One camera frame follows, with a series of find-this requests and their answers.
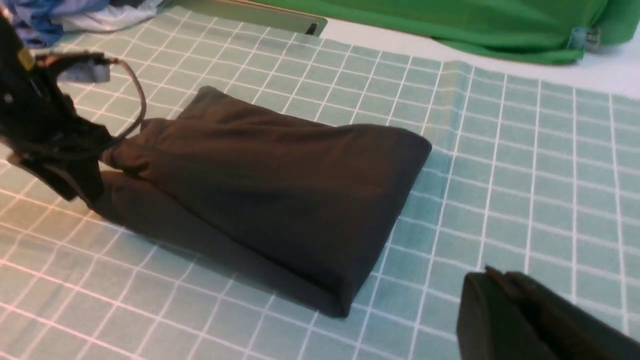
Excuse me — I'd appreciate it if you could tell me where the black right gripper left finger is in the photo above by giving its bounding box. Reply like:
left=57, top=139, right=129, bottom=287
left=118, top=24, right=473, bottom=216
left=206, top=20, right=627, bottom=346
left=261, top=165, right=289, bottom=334
left=456, top=272, right=551, bottom=360

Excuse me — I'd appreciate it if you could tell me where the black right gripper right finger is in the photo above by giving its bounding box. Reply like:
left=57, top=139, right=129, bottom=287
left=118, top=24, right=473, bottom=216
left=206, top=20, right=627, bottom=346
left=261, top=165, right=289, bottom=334
left=485, top=265, right=639, bottom=360

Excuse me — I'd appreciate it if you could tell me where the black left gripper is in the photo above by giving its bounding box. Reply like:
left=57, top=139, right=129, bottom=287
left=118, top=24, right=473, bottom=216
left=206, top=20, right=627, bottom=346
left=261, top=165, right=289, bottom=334
left=0, top=16, right=114, bottom=206

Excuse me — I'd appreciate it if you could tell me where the dark gray long-sleeve top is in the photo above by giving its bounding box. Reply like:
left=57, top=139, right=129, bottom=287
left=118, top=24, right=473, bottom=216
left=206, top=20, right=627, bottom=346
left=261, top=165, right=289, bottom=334
left=90, top=86, right=432, bottom=318

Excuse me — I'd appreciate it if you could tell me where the green checkered tablecloth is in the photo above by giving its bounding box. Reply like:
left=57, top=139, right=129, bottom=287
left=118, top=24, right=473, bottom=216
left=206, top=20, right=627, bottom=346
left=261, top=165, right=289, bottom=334
left=1, top=7, right=640, bottom=360

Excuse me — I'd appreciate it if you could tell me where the blue crumpled garment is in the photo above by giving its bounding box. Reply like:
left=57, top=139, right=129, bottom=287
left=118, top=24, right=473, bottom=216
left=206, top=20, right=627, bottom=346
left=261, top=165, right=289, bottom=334
left=1, top=0, right=110, bottom=49

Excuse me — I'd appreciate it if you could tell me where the white crumpled garment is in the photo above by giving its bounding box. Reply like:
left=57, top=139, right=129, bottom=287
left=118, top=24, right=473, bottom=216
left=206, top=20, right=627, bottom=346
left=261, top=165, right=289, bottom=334
left=53, top=0, right=162, bottom=33

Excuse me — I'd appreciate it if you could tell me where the green backdrop cloth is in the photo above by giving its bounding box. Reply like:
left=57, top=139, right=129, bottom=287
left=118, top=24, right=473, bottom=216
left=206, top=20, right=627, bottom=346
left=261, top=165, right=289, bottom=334
left=255, top=0, right=640, bottom=66

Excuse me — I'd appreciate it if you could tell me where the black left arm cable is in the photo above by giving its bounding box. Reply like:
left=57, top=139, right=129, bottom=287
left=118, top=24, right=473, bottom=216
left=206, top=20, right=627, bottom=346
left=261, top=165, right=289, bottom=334
left=10, top=57, right=147, bottom=161

